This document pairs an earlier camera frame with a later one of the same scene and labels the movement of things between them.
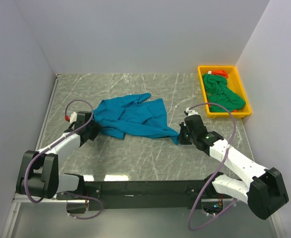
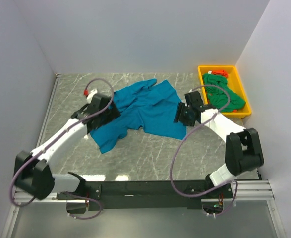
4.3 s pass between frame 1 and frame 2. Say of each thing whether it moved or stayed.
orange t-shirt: stayed
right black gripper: moved
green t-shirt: stayed
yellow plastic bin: stayed
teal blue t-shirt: moved
